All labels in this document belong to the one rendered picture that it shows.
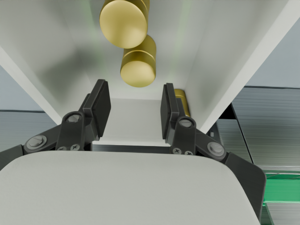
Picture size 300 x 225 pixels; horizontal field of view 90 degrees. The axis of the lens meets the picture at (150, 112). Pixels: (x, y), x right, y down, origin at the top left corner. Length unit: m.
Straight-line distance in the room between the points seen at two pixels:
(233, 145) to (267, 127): 0.06
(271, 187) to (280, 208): 0.02
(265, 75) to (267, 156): 0.12
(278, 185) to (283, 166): 0.02
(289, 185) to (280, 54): 0.16
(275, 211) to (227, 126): 0.10
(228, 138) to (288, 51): 0.13
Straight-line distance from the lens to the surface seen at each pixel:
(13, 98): 0.37
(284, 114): 0.28
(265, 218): 0.32
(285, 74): 0.30
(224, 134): 0.21
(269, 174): 0.25
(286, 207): 0.24
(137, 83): 0.15
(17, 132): 0.37
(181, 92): 0.22
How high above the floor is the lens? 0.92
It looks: 34 degrees down
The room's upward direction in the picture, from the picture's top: 179 degrees counter-clockwise
